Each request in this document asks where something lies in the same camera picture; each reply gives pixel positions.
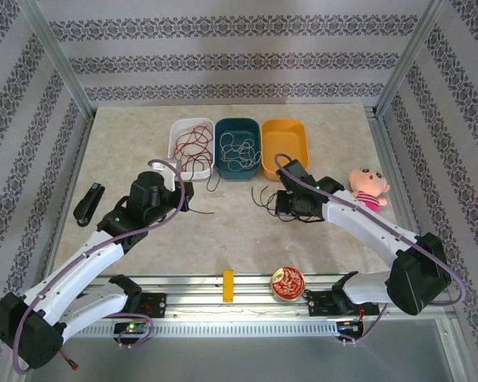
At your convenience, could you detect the red wire with plug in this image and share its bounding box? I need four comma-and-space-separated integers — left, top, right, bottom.
57, 349, 80, 369

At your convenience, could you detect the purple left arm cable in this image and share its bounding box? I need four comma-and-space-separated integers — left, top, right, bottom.
14, 158, 184, 375

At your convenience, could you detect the aluminium frame post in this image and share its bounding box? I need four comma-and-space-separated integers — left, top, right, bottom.
375, 0, 454, 117
18, 0, 95, 120

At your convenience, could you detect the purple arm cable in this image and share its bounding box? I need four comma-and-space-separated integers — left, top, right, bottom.
14, 158, 184, 375
273, 153, 468, 348

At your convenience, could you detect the perforated metal cable duct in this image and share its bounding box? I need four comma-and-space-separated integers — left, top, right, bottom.
63, 321, 340, 336

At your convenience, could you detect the round red gold tin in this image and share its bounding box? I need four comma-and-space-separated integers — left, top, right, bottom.
271, 266, 307, 302

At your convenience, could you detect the pink plush doll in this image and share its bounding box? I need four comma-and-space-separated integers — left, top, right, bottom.
348, 166, 391, 218

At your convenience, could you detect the teal plastic tray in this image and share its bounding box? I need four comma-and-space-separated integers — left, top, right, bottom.
213, 117, 262, 181

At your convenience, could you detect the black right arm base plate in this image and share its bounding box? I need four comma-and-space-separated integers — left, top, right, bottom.
306, 290, 379, 318

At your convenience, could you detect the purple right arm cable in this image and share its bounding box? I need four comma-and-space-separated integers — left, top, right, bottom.
273, 153, 468, 348

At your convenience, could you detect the thin black cable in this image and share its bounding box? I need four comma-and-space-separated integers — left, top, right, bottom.
186, 174, 315, 224

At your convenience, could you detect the orange plastic tray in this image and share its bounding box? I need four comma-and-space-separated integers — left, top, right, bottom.
260, 119, 311, 182

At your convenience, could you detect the white plastic tray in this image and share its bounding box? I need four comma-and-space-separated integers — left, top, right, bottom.
166, 118, 216, 181

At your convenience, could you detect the aluminium mounting rail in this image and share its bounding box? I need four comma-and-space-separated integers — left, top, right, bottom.
23, 272, 450, 322

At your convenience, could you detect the grey metal panel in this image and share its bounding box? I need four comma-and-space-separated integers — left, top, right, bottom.
23, 318, 458, 382

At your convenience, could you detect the thin white cable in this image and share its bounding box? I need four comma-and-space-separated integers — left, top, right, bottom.
217, 133, 262, 172

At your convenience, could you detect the aluminium side rail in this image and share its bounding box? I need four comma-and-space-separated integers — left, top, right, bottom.
363, 105, 450, 287
43, 115, 97, 279

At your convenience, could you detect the black stapler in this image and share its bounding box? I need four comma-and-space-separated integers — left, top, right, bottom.
72, 182, 106, 228

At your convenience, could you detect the circuit board with green light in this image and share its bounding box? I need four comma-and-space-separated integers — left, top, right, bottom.
114, 322, 148, 334

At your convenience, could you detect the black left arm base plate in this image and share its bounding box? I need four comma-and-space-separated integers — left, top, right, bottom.
141, 292, 168, 319

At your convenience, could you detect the yellow block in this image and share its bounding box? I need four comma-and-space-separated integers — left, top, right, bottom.
221, 269, 235, 303

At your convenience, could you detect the thin red cable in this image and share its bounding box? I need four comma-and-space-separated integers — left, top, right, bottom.
173, 123, 215, 176

